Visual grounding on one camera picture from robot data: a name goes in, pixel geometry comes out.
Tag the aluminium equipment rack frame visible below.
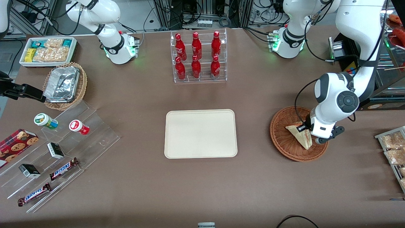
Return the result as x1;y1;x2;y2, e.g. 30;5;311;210
153;0;255;29

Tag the clear acrylic bottle rack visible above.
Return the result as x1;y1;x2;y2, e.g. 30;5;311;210
170;28;227;83

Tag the grey wire rack tray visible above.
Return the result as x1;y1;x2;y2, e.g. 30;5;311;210
375;126;405;194

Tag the black display case appliance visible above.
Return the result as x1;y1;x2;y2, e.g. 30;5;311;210
329;0;405;111

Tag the aluminium side frame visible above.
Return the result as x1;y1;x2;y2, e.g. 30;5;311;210
9;0;58;36

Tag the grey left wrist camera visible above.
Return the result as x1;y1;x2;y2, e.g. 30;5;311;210
316;126;345;145

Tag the Snickers chocolate bar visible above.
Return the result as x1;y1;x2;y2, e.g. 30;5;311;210
49;157;79;181
17;183;52;207

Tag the white rectangular snack bin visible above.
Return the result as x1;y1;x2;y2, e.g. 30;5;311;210
19;37;78;68

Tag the red cookie box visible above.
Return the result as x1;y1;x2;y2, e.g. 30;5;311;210
0;129;39;168

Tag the clear bag of crackers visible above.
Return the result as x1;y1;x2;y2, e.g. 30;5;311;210
44;38;64;49
33;47;69;62

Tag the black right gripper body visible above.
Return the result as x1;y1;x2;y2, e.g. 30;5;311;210
0;71;15;97

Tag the triangular sandwich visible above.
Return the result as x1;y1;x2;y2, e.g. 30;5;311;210
285;122;313;150

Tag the green lidded snack cup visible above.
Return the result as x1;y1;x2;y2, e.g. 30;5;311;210
34;113;59;130

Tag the light tan wicker basket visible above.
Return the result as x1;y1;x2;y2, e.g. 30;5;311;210
43;62;88;111

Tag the red lidded snack cup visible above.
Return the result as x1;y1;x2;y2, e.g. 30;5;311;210
69;120;90;136

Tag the clear acrylic stepped display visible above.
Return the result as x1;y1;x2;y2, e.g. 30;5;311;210
0;101;121;213

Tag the black floor cable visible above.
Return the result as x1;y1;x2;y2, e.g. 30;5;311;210
276;215;319;228

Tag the red cola bottle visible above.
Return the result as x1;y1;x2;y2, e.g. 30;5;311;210
175;56;186;80
175;33;187;60
211;31;221;58
191;32;202;60
210;55;221;78
191;55;202;79

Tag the beige plastic tray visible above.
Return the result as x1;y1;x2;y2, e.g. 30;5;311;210
164;109;238;159

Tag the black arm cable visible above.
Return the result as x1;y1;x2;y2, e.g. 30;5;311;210
294;0;388;128

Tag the small black box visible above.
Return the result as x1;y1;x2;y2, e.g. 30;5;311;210
47;142;65;159
19;163;41;179

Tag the brown round wicker basket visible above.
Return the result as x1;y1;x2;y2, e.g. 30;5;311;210
270;106;330;162

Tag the aluminium foil tray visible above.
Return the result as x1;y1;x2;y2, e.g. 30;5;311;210
43;66;80;103

